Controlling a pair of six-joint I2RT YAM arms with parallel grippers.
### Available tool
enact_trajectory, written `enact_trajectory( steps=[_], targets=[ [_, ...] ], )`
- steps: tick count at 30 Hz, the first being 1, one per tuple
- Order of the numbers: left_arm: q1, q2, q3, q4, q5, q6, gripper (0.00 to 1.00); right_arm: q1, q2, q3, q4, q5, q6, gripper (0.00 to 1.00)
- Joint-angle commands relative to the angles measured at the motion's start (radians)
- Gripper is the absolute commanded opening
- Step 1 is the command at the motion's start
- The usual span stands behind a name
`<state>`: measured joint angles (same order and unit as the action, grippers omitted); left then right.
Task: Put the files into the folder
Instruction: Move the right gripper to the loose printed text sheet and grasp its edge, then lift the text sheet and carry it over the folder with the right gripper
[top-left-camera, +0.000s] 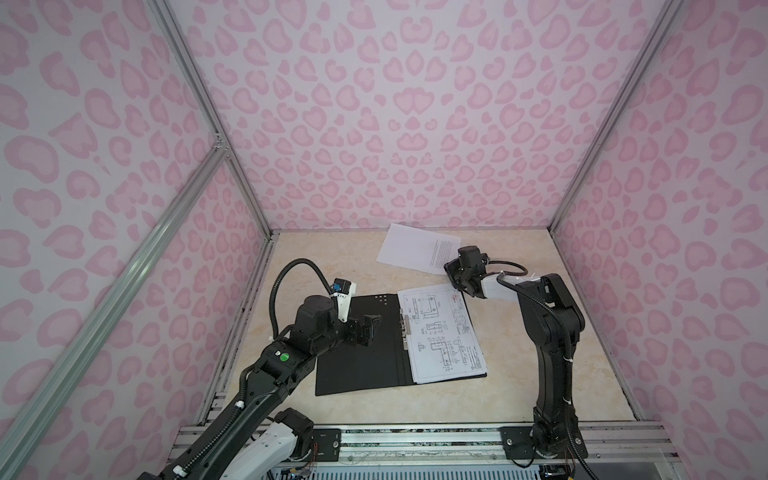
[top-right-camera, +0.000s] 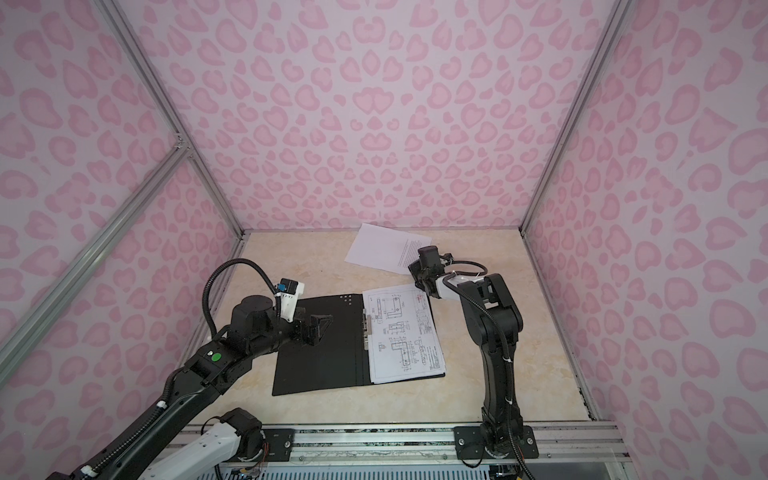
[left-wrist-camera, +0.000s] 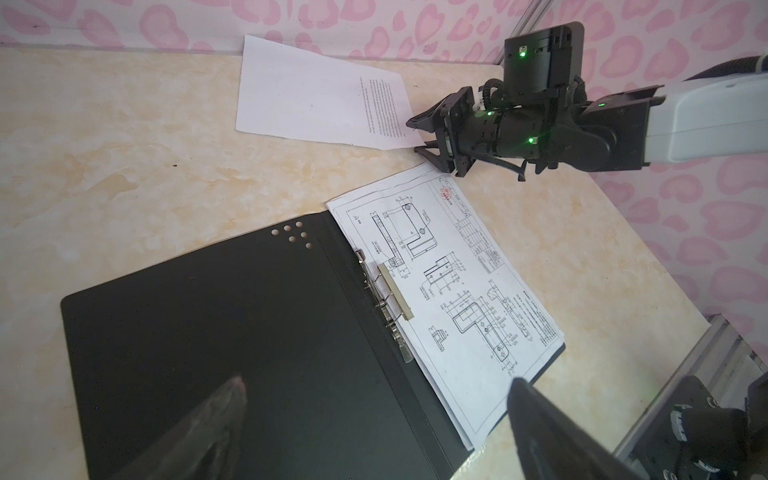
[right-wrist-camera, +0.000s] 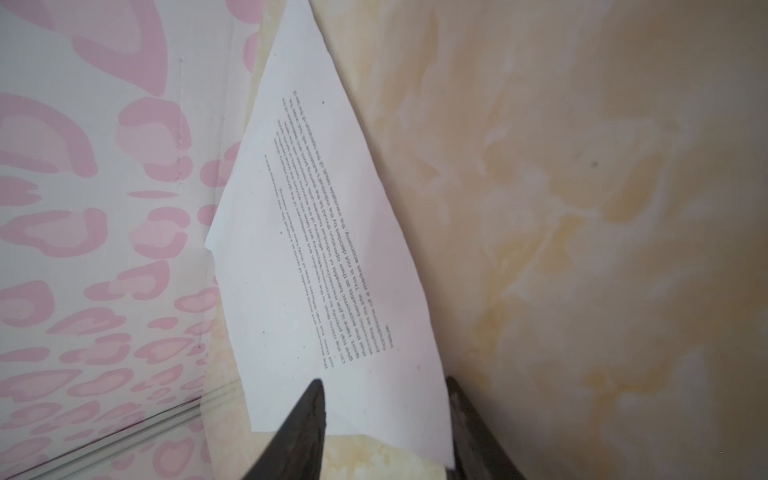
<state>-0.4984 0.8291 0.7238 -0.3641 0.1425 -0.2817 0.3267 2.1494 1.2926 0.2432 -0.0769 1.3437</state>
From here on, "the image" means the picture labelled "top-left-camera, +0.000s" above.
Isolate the orange and black folder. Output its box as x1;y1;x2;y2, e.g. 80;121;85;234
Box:
314;292;488;397

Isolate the white paper sheet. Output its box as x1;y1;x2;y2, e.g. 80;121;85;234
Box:
377;224;462;275

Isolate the technical drawing paper sheet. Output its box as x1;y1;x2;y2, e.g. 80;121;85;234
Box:
397;284;487;384

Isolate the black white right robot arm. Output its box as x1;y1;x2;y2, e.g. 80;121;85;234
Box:
444;252;585;458

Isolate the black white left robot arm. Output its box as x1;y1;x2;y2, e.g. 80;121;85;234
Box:
139;294;381;479

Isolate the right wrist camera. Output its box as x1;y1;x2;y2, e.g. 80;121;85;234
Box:
458;246;489;276

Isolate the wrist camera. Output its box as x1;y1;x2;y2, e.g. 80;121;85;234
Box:
458;246;489;276
331;278;357;323

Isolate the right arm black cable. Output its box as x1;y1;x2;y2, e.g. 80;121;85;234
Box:
485;259;601;480

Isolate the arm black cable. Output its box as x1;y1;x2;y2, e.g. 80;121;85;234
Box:
485;259;601;480
268;258;334;340

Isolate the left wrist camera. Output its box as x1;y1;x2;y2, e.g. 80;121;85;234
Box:
331;278;357;323

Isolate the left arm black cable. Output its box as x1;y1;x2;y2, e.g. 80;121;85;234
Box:
268;258;334;340

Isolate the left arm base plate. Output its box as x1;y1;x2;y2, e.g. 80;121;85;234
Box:
278;428;342;463

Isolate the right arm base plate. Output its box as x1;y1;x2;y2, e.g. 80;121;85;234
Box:
499;425;589;464

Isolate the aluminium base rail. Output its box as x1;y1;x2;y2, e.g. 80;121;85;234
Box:
158;422;691;480

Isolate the aluminium corner frame post right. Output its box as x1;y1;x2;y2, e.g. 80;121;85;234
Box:
548;0;687;236

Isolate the aluminium corner frame post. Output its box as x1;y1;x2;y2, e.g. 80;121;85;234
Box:
146;0;273;239
548;0;687;236

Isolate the diagonal aluminium frame bar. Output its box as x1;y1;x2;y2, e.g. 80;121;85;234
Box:
1;146;228;479

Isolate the aluminium corner frame post left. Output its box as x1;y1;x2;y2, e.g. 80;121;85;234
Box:
146;0;273;239

